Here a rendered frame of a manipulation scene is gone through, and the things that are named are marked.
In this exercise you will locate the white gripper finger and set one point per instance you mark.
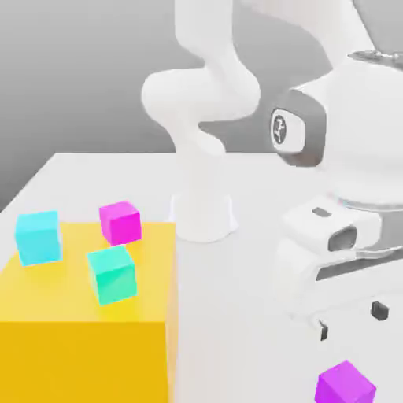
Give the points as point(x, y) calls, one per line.
point(379, 310)
point(323, 330)

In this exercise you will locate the small magenta cube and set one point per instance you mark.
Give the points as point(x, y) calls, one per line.
point(121, 223)

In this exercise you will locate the small teal cube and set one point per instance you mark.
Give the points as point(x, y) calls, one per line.
point(111, 275)

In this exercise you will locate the large yellow box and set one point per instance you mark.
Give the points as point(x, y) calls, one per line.
point(82, 355)

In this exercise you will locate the small purple cube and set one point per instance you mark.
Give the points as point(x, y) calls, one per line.
point(344, 385)

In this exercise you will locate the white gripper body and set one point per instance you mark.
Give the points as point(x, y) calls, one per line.
point(296, 277)

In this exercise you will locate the small cyan cube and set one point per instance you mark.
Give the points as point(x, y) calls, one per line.
point(37, 237)

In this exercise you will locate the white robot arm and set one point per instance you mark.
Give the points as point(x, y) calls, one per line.
point(201, 94)

